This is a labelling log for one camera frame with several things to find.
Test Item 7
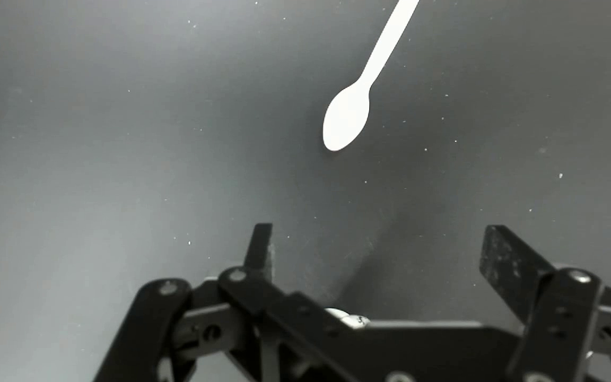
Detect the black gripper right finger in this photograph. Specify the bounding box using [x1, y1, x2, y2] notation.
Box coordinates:
[480, 223, 611, 382]

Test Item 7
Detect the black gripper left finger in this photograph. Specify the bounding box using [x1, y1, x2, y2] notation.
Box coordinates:
[91, 220, 366, 382]

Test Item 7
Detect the white plastic spoon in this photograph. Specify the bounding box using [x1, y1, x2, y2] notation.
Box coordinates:
[321, 0, 423, 155]

